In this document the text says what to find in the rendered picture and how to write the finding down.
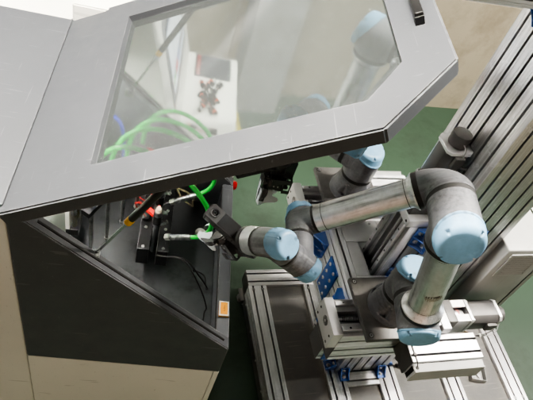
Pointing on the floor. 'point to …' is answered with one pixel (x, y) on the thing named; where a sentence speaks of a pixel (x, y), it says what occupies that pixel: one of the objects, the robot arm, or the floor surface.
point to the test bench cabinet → (115, 381)
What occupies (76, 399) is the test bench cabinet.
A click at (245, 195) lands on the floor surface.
